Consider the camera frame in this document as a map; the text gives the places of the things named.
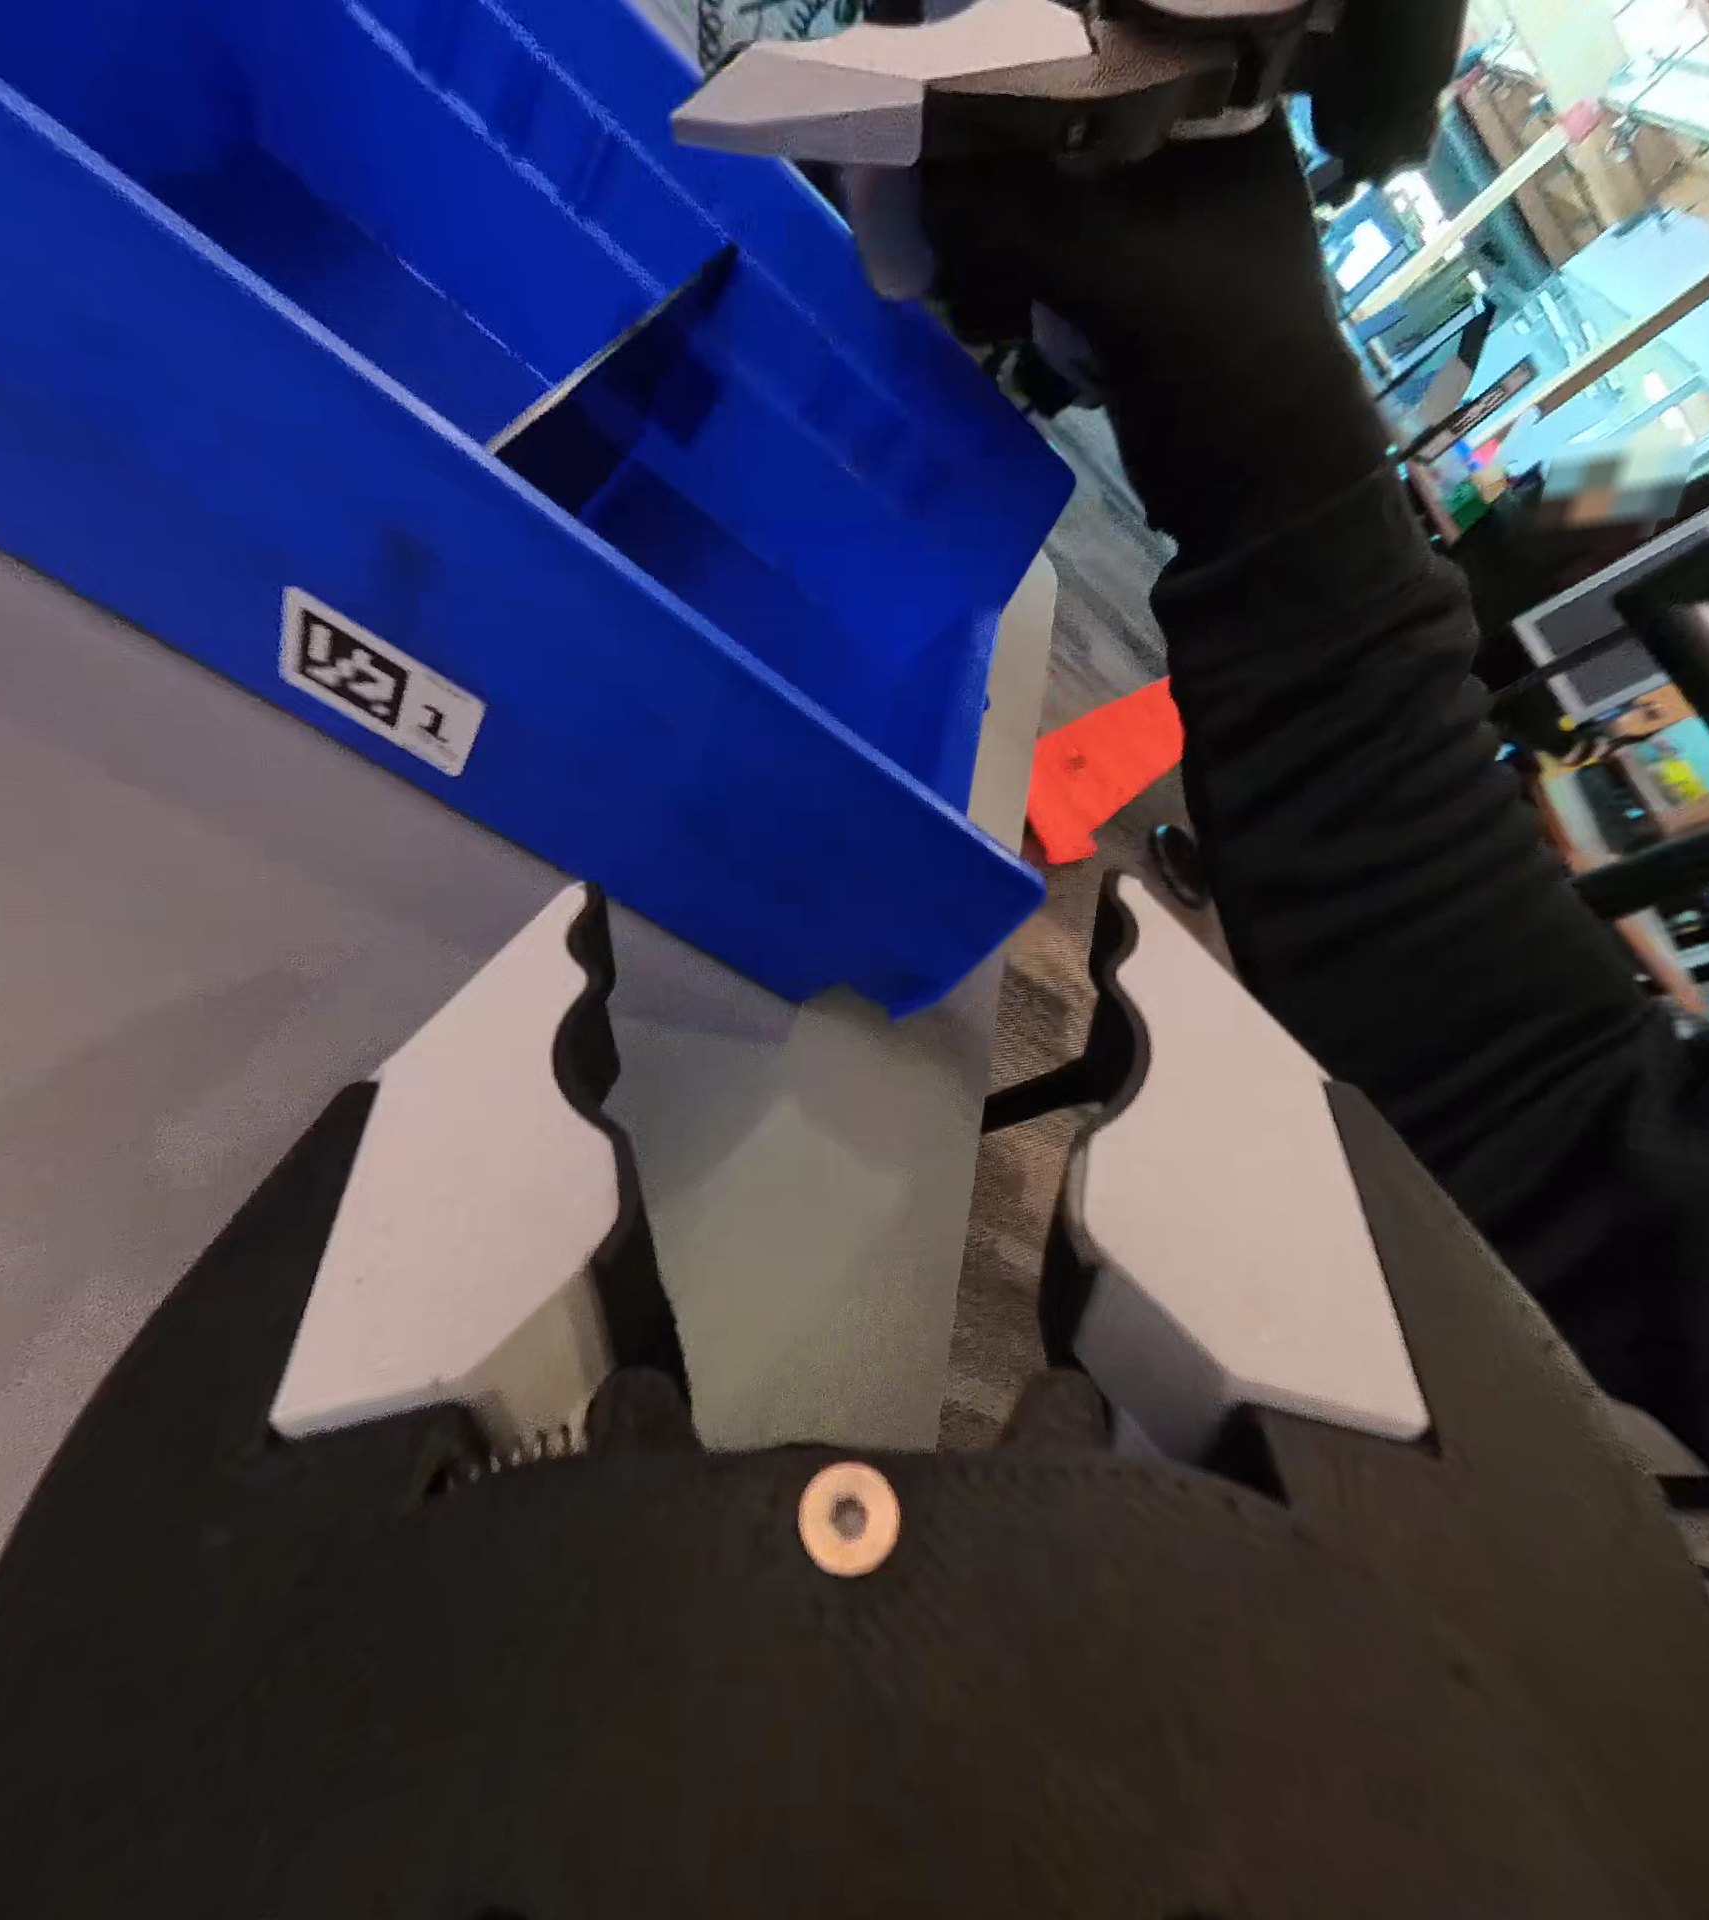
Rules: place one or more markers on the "tagged blue plastic bin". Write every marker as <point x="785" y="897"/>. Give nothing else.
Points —
<point x="345" y="375"/>

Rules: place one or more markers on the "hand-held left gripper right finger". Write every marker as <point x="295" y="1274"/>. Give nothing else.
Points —
<point x="1228" y="1201"/>

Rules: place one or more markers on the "person's right forearm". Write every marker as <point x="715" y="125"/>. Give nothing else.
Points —
<point x="1318" y="751"/>

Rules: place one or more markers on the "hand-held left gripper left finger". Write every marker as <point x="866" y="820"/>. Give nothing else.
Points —
<point x="464" y="1201"/>

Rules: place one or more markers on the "orange traffic cone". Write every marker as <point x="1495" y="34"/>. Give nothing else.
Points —
<point x="1095" y="764"/>

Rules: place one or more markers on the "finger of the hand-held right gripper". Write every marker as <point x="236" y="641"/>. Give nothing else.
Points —
<point x="854" y="91"/>

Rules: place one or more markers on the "person's black jacket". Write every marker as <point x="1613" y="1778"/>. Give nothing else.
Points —
<point x="1694" y="1201"/>

